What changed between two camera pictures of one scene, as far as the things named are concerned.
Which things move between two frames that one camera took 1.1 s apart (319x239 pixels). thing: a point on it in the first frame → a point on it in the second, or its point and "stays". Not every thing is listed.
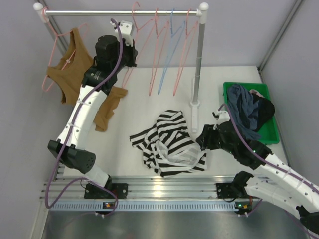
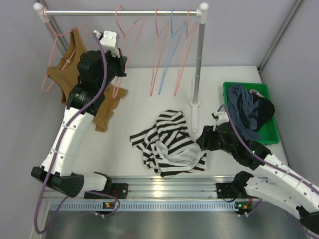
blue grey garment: x=243 y=106 stays
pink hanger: x=124 y=82 → x=124 y=33
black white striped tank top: x=168 y=147 stays
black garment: x=266 y=110 stays
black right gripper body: x=215 y=141 stays
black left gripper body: x=132 y=56 → x=120 y=65
